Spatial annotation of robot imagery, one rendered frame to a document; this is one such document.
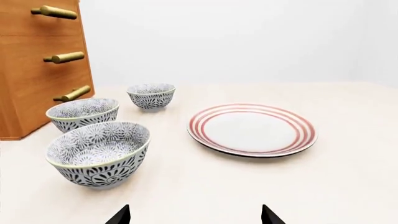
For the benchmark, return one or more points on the large floral patterned bowl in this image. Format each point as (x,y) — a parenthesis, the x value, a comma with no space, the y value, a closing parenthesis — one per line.
(98,154)

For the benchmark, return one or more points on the wooden drawer cabinet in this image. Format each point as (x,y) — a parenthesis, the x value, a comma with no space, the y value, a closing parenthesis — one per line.
(28,74)

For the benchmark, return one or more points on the small floral patterned bowl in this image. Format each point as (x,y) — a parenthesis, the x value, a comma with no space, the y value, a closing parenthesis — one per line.
(151,97)

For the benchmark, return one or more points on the white plate with red rings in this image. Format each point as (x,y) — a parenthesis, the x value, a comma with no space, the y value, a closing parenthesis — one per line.
(251,130)

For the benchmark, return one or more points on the medium floral patterned bowl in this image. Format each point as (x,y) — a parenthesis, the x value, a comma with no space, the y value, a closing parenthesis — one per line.
(84,114)

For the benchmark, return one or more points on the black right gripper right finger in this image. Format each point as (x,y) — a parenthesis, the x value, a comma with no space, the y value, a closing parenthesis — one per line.
(270,216)

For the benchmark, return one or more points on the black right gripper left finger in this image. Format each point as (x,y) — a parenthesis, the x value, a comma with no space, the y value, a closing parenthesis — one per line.
(121,217)

